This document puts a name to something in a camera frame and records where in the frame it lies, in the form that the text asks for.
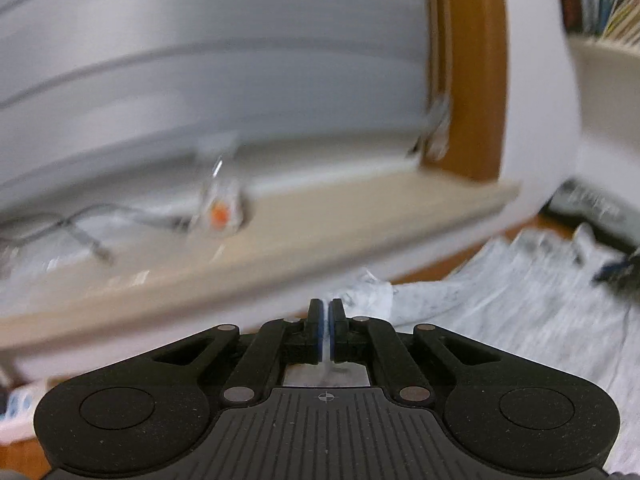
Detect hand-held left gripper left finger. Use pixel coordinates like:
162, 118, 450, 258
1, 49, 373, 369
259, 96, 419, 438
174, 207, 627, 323
150, 299, 327, 406

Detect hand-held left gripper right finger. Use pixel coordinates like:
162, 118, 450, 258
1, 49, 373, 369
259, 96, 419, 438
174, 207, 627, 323
328, 298, 503, 406

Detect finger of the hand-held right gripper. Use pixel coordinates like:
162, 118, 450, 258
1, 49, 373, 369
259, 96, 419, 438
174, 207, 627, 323
592, 247, 640, 288

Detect white patterned garment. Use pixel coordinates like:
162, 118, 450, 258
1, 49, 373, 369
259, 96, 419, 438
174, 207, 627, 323
287, 230, 640, 476

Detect black folded clothes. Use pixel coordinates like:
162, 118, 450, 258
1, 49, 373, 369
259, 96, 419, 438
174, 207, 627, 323
542, 200, 640, 256

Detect beige window sill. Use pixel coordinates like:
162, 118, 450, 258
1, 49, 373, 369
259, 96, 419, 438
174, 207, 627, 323
0, 170, 523, 356

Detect small bottle with orange label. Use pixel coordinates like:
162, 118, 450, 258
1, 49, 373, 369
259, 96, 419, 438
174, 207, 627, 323
197, 135, 251, 238

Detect white shelf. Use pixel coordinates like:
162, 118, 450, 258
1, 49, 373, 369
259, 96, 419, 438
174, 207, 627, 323
567, 35, 640, 181

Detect grey window blind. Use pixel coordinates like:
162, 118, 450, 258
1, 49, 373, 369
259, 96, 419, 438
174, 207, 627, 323
0, 0, 436, 201

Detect white power strip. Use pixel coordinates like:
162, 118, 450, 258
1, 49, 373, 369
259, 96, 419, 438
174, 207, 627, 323
0, 377, 51, 443

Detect clear blind cord pull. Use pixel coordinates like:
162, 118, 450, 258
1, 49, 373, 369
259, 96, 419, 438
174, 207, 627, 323
410, 92, 453, 161

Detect wooden window frame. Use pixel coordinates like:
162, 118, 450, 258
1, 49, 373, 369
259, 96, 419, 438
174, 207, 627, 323
425, 0, 511, 183

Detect thin black cable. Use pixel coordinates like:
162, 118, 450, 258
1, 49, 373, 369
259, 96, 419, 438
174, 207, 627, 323
0, 202, 201, 281

